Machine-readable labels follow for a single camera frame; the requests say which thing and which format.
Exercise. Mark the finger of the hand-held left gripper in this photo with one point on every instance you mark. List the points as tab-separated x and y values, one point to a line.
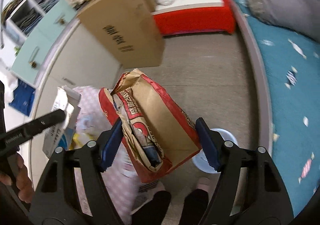
47	121

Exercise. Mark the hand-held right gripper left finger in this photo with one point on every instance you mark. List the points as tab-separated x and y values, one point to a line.
111	144

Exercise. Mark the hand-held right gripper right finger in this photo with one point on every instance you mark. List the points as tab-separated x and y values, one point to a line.
207	144

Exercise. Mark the white carton with blue print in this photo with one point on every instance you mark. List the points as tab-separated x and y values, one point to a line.
60	104

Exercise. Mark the blue plastic bin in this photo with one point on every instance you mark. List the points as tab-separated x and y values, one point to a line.
227	136

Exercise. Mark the yellow snack wrapper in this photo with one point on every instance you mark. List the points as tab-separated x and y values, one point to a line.
82	139

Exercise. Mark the brown and red paper bag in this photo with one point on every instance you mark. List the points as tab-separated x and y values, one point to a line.
155	119

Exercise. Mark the person's left hand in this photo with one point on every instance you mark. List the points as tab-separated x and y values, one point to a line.
23	180

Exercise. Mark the pink slipper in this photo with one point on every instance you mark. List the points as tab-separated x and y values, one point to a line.
203	183

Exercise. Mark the table with pink checked cloth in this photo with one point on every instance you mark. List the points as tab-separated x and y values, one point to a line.
87	107

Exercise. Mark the person's right leg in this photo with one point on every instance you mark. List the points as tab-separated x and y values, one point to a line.
195	207

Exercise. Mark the person's leg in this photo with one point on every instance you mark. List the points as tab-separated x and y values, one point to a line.
152	210
195	207

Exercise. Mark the white low cabinet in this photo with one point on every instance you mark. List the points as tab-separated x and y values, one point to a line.
82	59

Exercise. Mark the light green drawer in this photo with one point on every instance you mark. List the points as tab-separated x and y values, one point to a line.
30	49
53	17

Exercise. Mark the person's left leg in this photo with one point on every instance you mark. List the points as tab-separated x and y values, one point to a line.
152	210

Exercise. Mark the green artificial leaves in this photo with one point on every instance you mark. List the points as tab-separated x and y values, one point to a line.
17	50

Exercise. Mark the blue candy print bed sheet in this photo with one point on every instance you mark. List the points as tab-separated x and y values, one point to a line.
287	104

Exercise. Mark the grey metal handrail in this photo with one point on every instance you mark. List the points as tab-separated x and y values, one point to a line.
1	29

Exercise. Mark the dark folded clothes stack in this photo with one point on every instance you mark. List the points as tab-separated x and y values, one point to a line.
25	18

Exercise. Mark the brown clothes pile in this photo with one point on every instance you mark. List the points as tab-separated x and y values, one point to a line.
10	7

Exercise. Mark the large cardboard box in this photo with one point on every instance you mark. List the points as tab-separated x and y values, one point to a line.
120	22

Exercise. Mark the red low bench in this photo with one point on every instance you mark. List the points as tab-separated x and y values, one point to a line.
195	21

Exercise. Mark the white board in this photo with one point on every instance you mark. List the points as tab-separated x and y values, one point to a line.
200	0

